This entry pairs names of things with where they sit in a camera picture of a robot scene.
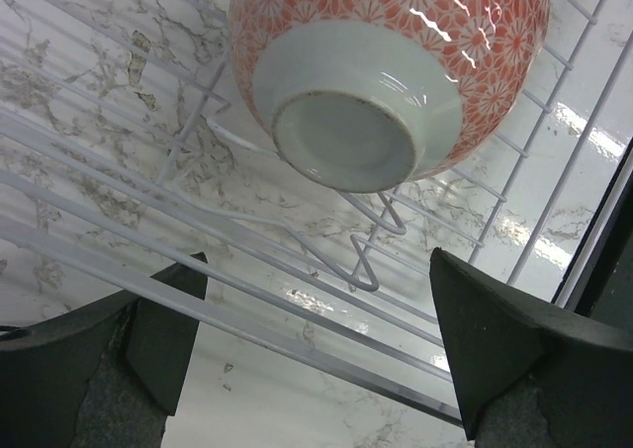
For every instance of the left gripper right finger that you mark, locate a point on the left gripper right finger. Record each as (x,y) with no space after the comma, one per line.
(525,372)

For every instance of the white wire dish rack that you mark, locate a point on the white wire dish rack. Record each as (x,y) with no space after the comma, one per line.
(122,132)

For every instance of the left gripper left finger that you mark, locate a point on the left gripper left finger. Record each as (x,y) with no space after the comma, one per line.
(108,374)

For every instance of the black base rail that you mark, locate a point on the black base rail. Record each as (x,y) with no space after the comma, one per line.
(602,245)

